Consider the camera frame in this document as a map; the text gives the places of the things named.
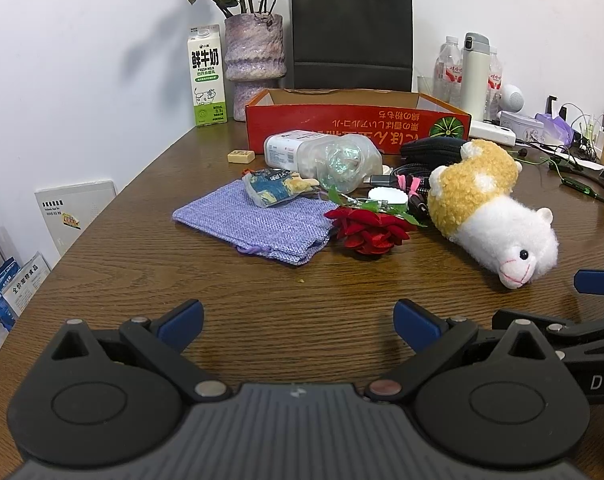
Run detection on yellow white plush toy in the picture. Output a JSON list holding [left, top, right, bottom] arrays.
[[428, 139, 559, 289]]

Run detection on red artificial rose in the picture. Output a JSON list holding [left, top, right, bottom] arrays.
[[325, 188, 423, 257]]

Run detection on navy blue glasses case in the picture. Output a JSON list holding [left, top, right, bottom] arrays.
[[399, 136, 466, 168]]

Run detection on braided grey cable coil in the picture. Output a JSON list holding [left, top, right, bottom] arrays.
[[363, 161, 433, 212]]

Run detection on white round cap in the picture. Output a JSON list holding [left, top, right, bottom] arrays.
[[368, 186, 408, 206]]

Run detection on purple woven cloth pouch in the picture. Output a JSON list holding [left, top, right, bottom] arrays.
[[172, 180, 337, 266]]

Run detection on blue snack packet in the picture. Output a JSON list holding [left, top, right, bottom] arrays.
[[241, 168, 319, 208]]

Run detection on iridescent plastic bag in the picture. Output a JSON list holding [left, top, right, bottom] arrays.
[[297, 134, 383, 194]]

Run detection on beige eraser block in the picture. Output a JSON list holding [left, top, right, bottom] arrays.
[[227, 150, 255, 165]]

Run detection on clear plastic wipes pack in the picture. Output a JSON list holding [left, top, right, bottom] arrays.
[[264, 130, 330, 171]]

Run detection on blue white paper packages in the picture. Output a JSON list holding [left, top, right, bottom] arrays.
[[0, 252, 50, 332]]

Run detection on purple tissue pack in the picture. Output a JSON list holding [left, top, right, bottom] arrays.
[[534, 113, 574, 148]]

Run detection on white floral tin box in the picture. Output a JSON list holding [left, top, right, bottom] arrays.
[[499, 110, 544, 142]]

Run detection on white power bank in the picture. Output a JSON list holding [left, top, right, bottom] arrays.
[[469, 119, 516, 148]]

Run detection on white round speaker robot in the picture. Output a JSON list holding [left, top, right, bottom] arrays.
[[498, 84, 525, 113]]

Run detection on right clear water bottle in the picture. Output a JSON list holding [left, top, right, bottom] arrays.
[[484, 47, 503, 122]]

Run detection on clear water bottle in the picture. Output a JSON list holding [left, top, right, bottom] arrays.
[[484, 47, 503, 122], [433, 36, 462, 105]]

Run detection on white thermos bottle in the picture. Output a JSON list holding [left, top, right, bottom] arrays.
[[460, 32, 490, 122]]

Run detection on left clear water bottle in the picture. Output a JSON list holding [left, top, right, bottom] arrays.
[[433, 36, 462, 105]]

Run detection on red cardboard box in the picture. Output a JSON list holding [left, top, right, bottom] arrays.
[[245, 89, 471, 155]]

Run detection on black paper bag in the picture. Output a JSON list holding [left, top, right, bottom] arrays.
[[291, 0, 413, 92]]

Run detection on white green milk carton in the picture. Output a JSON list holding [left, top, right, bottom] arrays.
[[187, 24, 227, 127]]

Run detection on purple ceramic vase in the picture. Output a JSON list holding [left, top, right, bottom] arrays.
[[225, 13, 287, 122]]

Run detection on green earphone cable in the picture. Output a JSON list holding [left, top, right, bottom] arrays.
[[515, 148, 604, 207]]

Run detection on white wall panel box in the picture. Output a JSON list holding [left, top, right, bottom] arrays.
[[35, 180, 116, 256]]

